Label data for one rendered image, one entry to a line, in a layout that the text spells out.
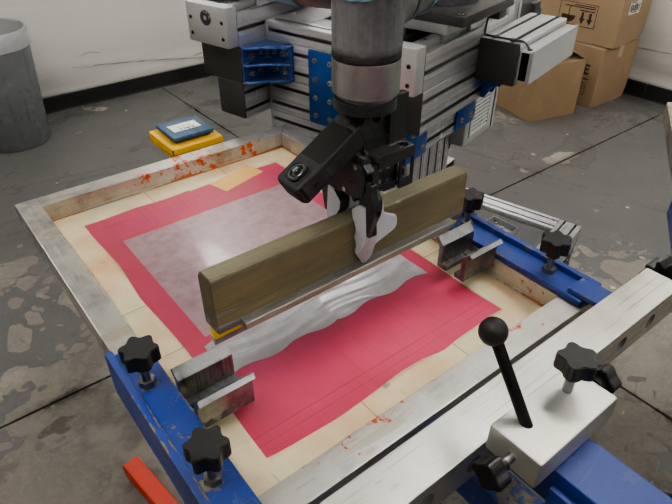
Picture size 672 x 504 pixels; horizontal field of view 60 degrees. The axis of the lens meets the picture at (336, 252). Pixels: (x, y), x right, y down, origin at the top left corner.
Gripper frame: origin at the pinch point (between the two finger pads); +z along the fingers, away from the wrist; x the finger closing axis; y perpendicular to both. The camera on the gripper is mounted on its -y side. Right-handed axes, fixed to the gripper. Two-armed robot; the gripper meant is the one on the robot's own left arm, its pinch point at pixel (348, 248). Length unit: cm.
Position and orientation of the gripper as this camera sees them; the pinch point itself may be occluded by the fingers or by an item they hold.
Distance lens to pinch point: 75.4
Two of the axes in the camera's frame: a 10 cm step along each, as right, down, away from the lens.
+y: 7.9, -3.6, 5.0
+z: 0.0, 8.1, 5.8
